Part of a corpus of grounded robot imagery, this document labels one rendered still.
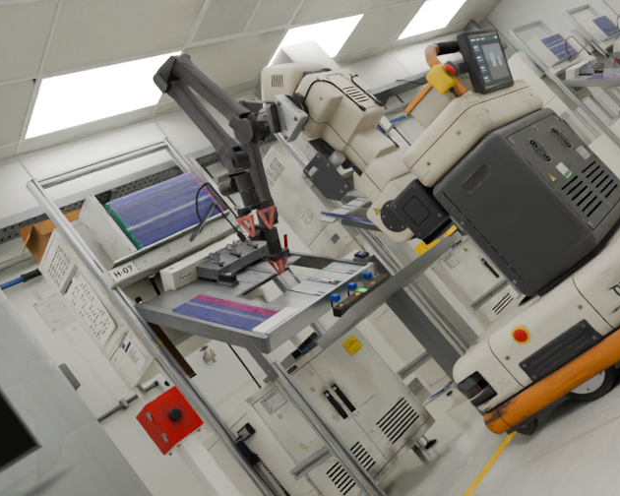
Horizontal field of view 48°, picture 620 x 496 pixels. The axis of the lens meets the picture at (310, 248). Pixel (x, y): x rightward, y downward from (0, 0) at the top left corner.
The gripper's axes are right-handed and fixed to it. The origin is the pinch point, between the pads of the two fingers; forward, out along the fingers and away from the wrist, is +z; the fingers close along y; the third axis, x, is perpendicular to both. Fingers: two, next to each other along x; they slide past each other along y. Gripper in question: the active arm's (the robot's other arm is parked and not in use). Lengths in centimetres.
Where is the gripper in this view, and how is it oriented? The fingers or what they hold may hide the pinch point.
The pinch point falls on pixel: (280, 272)
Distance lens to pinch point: 292.8
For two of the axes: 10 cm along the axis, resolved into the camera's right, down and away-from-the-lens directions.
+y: -6.0, 3.5, -7.2
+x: 7.7, 0.2, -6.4
